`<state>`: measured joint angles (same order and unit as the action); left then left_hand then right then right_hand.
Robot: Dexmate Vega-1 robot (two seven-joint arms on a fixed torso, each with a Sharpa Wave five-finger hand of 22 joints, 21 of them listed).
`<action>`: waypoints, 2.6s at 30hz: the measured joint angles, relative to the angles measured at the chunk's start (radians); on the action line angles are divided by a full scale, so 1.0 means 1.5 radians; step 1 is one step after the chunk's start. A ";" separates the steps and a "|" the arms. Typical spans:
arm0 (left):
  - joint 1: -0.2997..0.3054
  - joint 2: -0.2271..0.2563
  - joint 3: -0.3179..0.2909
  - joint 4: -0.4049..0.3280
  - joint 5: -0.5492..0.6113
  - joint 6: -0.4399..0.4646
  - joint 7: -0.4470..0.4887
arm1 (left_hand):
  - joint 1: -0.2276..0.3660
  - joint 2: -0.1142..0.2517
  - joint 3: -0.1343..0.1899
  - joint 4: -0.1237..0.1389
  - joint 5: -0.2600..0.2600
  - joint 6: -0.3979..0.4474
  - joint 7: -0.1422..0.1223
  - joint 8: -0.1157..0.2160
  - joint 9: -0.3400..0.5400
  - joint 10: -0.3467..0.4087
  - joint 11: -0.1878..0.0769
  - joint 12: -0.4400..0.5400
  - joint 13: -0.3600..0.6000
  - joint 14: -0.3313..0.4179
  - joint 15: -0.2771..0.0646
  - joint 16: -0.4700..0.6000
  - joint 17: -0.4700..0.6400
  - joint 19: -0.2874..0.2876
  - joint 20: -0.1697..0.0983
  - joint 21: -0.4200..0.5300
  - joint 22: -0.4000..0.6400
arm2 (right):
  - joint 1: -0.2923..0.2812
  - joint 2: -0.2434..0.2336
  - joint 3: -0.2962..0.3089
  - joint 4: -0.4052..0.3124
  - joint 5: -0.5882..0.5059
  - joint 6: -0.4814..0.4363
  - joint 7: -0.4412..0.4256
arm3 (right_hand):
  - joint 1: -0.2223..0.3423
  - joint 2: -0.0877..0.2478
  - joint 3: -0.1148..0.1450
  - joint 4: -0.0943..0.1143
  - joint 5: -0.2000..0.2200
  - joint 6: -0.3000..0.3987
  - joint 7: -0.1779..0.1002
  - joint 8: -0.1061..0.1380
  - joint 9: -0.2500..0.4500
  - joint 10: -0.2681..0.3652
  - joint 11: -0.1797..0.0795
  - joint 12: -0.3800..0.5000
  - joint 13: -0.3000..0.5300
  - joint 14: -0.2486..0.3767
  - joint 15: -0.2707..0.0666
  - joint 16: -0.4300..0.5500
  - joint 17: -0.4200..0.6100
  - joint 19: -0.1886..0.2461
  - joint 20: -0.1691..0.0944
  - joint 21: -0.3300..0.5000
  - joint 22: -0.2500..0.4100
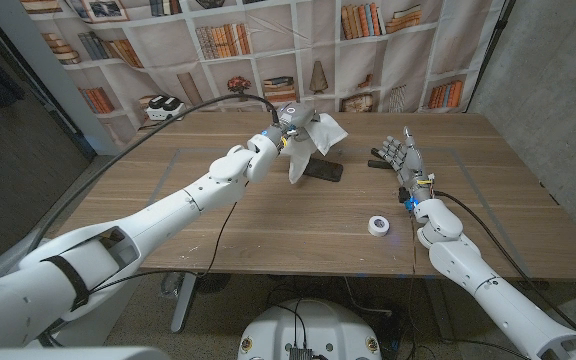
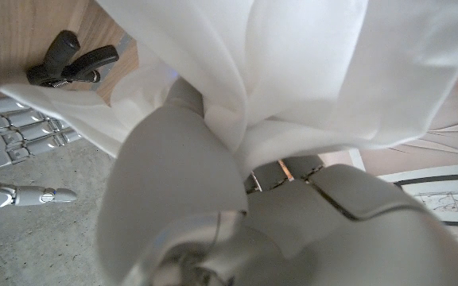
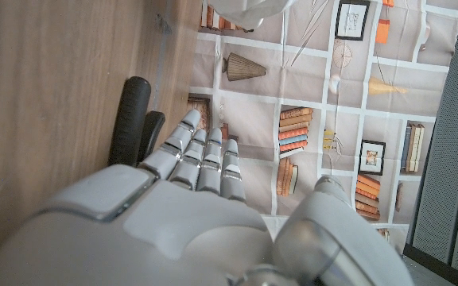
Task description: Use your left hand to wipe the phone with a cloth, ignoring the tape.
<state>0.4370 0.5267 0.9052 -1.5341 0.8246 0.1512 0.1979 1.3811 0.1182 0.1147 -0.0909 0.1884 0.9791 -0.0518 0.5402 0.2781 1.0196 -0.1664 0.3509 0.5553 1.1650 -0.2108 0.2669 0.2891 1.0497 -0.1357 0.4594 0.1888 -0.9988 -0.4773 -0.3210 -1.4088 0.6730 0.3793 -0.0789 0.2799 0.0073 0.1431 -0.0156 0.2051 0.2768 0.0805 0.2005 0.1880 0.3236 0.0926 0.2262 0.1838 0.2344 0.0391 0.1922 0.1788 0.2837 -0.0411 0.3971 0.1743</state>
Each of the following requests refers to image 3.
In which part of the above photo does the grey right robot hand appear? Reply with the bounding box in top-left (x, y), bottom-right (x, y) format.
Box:
top-left (0, 109), bottom-right (415, 286)

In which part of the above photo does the white cloth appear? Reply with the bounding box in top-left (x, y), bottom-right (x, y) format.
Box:
top-left (207, 0), bottom-right (297, 31)

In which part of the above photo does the black cylindrical bar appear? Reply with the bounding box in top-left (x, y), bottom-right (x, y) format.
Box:
top-left (136, 110), bottom-right (166, 164)
top-left (107, 75), bottom-right (153, 167)

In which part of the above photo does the printed bookshelf backdrop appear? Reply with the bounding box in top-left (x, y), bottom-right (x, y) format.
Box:
top-left (187, 0), bottom-right (458, 255)

